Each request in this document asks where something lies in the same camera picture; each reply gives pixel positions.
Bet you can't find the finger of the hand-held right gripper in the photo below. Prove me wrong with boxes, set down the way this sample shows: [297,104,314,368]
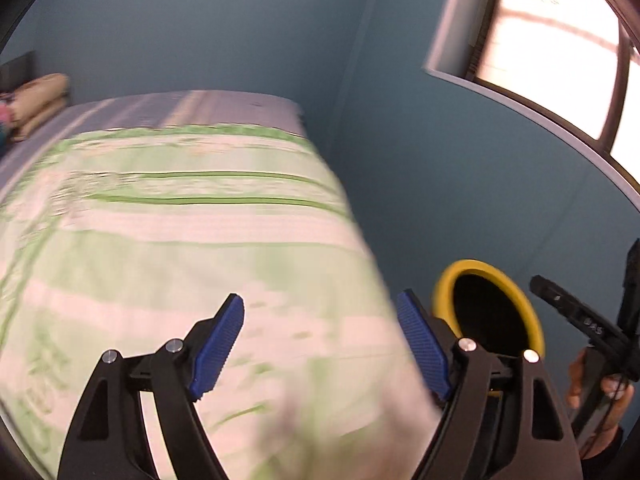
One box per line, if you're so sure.
[529,274,585,320]

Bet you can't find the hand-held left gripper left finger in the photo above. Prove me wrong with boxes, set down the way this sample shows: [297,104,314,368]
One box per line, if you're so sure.
[56,292,247,480]

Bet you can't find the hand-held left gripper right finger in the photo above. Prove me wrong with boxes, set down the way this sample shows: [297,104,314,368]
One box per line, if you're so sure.
[396,288,586,480]

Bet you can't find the yellow-rimmed waste bin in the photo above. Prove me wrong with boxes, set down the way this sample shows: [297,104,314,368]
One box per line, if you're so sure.
[431,259,547,401]

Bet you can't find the person's right forearm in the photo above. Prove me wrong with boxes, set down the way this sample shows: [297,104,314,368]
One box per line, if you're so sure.
[577,425,626,461]

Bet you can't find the person's right hand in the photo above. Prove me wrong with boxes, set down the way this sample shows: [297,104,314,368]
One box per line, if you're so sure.
[567,349,636,435]

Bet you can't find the green floral blanket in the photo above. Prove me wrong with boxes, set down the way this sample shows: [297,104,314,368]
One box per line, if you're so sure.
[0,127,441,480]

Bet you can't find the brown framed window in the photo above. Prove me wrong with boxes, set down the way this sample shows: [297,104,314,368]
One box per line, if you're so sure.
[425,0,640,186]

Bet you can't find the grey bed headboard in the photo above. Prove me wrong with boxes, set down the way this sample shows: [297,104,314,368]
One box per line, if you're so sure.
[0,51,38,93]

